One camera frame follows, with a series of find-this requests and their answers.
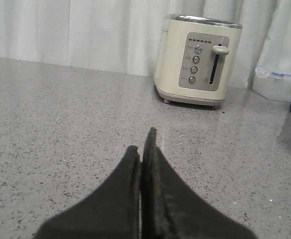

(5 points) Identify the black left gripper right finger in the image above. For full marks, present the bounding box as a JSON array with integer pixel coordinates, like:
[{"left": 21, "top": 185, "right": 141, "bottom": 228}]
[{"left": 141, "top": 127, "right": 256, "bottom": 239}]

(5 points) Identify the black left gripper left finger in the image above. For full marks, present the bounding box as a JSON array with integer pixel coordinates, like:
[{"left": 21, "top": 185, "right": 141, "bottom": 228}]
[{"left": 35, "top": 145, "right": 141, "bottom": 239}]

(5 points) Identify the cream toaster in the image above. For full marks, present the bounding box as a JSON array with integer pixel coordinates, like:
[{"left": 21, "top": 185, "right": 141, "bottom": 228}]
[{"left": 154, "top": 14, "right": 243, "bottom": 108}]

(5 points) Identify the clear plastic container blue lid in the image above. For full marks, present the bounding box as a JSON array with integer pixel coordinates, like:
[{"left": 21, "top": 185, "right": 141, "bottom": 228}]
[{"left": 252, "top": 66, "right": 291, "bottom": 102}]

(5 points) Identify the white curtain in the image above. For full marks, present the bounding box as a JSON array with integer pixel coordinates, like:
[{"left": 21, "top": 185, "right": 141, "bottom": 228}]
[{"left": 0, "top": 0, "right": 291, "bottom": 88}]

